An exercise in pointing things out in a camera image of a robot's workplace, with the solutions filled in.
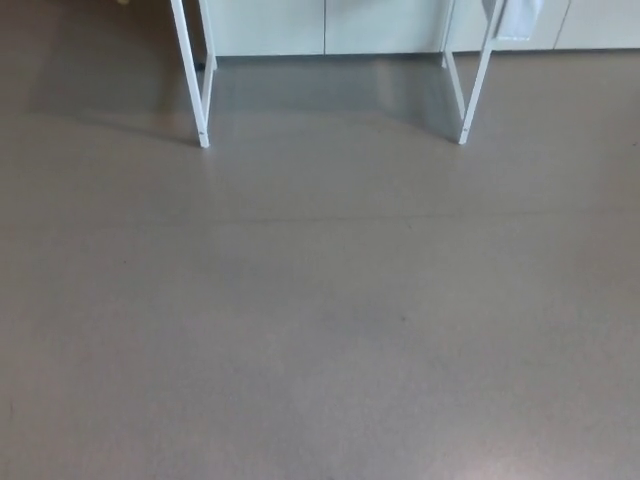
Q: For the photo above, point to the white cabinet row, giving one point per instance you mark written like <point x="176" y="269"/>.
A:
<point x="320" y="25"/>

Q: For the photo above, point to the white hanging cloth bag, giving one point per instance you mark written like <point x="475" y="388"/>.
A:
<point x="520" y="20"/>

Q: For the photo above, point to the white metal desk leg frame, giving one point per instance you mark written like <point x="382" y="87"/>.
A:
<point x="198" y="95"/>
<point x="472" y="100"/>

